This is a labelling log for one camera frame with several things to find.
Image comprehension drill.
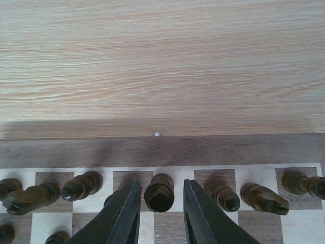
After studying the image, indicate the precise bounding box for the dark rook piece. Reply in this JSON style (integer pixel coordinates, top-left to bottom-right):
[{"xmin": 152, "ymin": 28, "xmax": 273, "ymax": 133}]
[{"xmin": 240, "ymin": 182, "xmax": 289, "ymax": 216}]

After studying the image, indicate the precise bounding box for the dark knight piece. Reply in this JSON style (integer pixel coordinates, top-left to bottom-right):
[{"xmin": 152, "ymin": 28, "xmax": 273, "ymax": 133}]
[{"xmin": 2, "ymin": 181, "xmax": 60, "ymax": 216}]

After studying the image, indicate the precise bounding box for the dark king on board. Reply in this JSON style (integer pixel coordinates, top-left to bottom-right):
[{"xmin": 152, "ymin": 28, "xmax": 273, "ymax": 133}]
[{"xmin": 144, "ymin": 173, "xmax": 175, "ymax": 212}]

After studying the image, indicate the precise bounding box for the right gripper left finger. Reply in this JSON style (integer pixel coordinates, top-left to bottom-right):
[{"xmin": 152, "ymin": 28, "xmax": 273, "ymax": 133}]
[{"xmin": 67, "ymin": 180, "xmax": 141, "ymax": 244}]

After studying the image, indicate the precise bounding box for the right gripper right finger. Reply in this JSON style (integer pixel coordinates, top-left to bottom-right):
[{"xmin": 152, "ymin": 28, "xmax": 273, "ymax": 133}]
[{"xmin": 183, "ymin": 179, "xmax": 258, "ymax": 244}]

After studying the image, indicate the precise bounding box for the wooden chess board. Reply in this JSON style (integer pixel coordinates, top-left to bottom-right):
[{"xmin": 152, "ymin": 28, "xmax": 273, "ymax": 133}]
[{"xmin": 1, "ymin": 134, "xmax": 324, "ymax": 243}]

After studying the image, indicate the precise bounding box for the dark bishop piece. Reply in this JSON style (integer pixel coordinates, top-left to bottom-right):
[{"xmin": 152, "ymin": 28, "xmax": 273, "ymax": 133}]
[{"xmin": 60, "ymin": 171, "xmax": 103, "ymax": 202}]

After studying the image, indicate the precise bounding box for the dark queen piece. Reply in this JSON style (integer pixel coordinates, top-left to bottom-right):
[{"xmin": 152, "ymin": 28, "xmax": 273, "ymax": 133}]
[{"xmin": 103, "ymin": 179, "xmax": 135, "ymax": 207}]

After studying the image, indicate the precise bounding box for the board metal clasp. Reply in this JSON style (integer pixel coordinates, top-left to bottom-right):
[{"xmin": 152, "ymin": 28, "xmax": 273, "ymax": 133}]
[{"xmin": 153, "ymin": 132, "xmax": 162, "ymax": 137}]

